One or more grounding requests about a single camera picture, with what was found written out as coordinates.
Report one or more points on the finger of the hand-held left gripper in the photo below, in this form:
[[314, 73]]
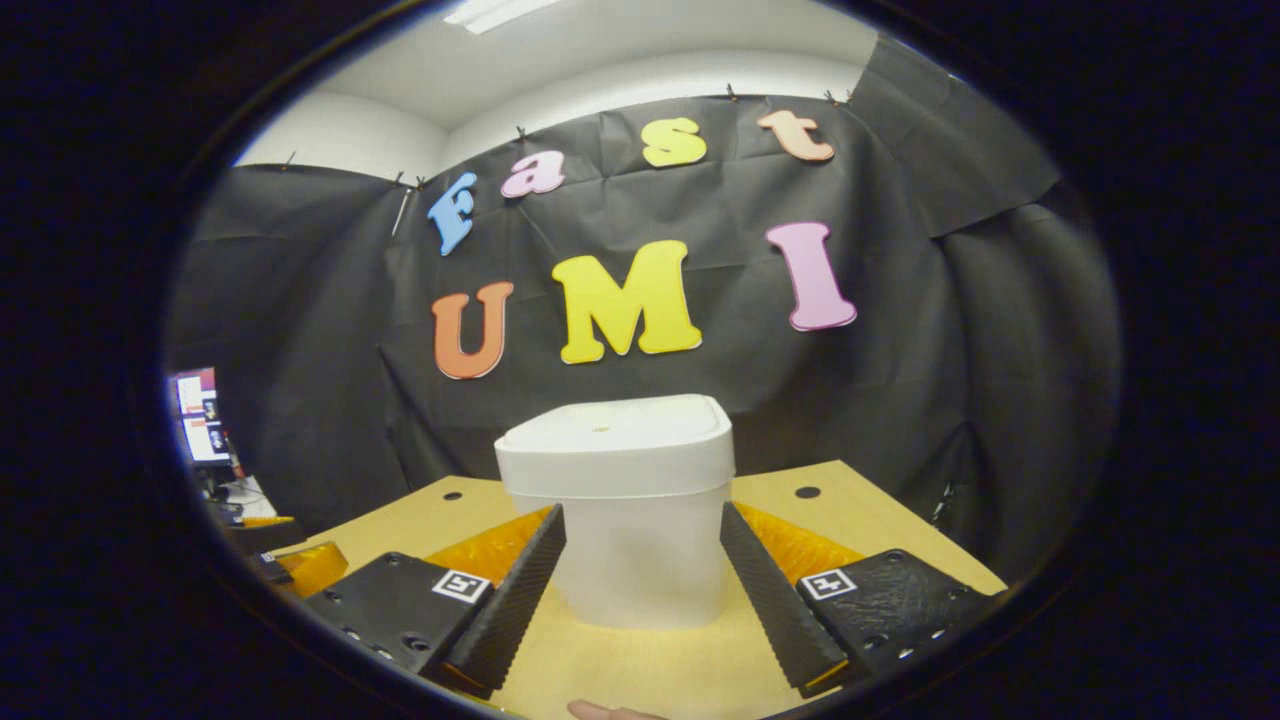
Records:
[[315, 570], [265, 537]]

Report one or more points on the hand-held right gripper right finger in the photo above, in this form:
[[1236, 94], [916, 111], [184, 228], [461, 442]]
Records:
[[775, 605]]

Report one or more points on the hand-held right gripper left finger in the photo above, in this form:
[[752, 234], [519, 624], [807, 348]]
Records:
[[510, 605]]

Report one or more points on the white desktop garbage bin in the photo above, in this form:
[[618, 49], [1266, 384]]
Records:
[[630, 470]]

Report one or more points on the wooden desktop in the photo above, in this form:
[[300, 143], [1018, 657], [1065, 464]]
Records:
[[640, 670]]

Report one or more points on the white side table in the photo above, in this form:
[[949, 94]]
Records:
[[250, 497]]

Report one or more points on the computer monitor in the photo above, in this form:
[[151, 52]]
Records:
[[203, 415]]

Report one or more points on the black backdrop cloth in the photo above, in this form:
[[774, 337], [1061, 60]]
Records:
[[300, 300]]

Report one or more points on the thin white rod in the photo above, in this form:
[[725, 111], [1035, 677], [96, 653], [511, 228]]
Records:
[[401, 212]]

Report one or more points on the row of small cloth clips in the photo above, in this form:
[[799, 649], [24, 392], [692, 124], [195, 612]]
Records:
[[731, 93]]

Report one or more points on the ceiling light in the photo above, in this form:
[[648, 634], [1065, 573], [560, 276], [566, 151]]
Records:
[[500, 12]]

